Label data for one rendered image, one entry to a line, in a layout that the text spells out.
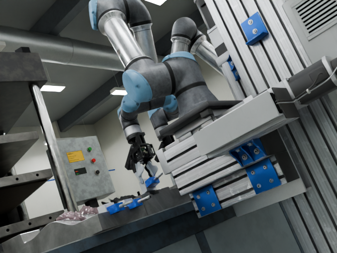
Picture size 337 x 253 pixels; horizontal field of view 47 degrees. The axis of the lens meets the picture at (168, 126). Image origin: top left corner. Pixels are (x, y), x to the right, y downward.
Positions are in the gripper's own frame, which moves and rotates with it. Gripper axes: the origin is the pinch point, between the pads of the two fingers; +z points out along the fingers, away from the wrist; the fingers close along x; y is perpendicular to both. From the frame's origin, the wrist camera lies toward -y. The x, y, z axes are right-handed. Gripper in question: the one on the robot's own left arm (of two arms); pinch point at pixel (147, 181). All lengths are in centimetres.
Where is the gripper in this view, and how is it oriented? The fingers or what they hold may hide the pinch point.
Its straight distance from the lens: 162.9
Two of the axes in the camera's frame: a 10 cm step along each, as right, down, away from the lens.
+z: 3.4, 8.4, -4.3
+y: 5.5, -5.5, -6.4
